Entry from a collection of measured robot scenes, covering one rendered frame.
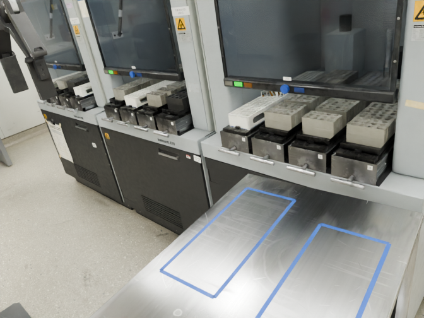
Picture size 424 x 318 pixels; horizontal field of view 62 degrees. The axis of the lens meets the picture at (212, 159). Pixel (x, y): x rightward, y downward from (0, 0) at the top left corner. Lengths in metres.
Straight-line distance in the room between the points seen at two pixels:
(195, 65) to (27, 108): 3.35
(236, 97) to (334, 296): 0.95
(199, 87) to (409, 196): 0.88
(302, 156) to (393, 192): 0.29
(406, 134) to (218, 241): 0.62
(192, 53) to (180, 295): 1.01
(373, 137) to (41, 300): 1.76
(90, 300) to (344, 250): 1.48
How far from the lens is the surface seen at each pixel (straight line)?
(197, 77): 1.49
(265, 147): 1.25
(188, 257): 0.78
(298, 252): 0.76
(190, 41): 1.47
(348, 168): 1.13
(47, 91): 0.71
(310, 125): 1.21
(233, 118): 1.35
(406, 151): 1.14
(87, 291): 2.06
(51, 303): 2.10
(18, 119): 4.61
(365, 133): 1.14
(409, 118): 1.10
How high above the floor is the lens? 1.34
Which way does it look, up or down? 27 degrees down
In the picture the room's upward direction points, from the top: 10 degrees counter-clockwise
